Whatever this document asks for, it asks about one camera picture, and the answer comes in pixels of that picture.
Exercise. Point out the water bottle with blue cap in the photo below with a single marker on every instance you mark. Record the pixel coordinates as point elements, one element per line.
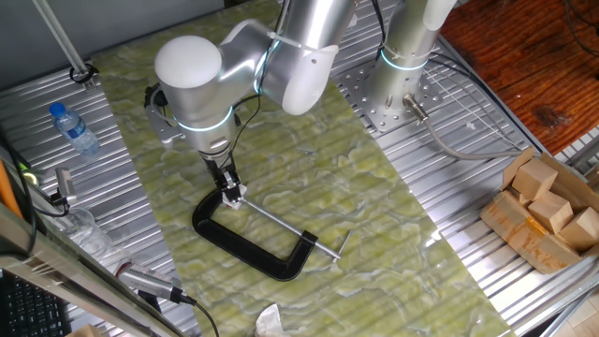
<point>75,131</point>

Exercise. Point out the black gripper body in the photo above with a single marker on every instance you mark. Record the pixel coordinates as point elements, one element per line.
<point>221,171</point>

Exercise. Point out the light wooden block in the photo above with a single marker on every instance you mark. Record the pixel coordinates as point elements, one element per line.
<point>582,231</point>
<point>552,213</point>
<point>533,180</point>

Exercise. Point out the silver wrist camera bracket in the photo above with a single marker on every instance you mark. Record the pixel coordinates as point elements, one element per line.
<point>161,124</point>

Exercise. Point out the white lamp socket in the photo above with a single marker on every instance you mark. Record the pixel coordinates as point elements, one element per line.
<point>239,200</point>

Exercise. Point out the aluminium frame rail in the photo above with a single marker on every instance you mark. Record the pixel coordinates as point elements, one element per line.
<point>70,276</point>

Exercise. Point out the ribbed silver camera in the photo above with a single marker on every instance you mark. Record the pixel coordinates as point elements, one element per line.
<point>150,281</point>

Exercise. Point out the silver camera on black clamp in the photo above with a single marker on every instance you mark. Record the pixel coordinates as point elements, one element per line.
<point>64,182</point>

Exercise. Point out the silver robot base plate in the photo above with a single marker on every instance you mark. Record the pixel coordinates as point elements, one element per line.
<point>355,89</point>

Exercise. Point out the empty clear plastic cup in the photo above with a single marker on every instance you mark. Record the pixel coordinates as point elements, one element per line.
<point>86,231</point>

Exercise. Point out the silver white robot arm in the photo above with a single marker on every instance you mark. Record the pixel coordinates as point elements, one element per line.
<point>196,79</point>

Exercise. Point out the green marble pattern mat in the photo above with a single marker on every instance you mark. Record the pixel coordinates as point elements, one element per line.
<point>304,187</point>

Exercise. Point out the black keyboard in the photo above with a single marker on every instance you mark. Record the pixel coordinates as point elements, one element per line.
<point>28,309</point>

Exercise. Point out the black C-clamp with steel screw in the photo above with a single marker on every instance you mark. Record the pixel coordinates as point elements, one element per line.
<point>243,250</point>

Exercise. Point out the slanted aluminium pole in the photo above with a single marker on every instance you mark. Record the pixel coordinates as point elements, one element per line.
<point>61,37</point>

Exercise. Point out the crumpled white tissue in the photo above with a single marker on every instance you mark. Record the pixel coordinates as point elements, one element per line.
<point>269,323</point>

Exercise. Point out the brown cardboard box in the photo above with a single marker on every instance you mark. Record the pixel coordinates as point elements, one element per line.
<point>519,234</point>

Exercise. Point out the small cardboard box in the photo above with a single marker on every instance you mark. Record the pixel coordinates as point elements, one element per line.
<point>86,331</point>

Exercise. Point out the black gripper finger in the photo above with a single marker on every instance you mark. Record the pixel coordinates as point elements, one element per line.
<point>238,192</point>
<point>226,194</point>

